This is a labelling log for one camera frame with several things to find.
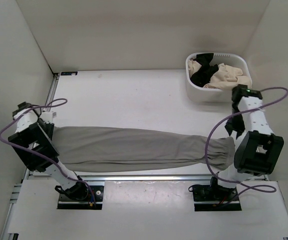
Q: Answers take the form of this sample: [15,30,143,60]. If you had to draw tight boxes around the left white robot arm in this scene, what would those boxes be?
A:
[8,102,89,201]

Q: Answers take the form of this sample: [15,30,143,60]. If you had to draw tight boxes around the left aluminium rail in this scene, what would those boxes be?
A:
[21,73,60,183]

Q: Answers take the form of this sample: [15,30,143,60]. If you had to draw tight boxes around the blue label sticker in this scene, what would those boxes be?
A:
[60,71,78,76]

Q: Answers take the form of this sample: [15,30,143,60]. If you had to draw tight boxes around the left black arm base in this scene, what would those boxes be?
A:
[55,182,104,210]

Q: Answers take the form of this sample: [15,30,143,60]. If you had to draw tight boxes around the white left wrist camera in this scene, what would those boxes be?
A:
[40,111,57,124]

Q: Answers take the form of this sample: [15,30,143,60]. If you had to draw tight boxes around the beige trousers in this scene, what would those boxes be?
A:
[187,59,252,90]

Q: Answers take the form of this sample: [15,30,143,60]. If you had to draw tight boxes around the front aluminium rail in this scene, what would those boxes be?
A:
[28,174,267,183]

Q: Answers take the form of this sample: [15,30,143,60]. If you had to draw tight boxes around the white laundry basket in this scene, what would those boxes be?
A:
[185,52,252,103]

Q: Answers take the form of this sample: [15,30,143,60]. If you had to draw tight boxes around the grey trousers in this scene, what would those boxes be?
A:
[52,126,235,173]

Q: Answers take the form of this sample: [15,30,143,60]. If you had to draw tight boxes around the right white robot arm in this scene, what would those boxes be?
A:
[208,84,284,200]

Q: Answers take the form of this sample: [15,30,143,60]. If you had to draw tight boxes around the black trousers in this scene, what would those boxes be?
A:
[190,53,219,88]

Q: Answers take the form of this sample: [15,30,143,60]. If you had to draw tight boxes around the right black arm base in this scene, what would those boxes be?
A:
[188,184,242,212]

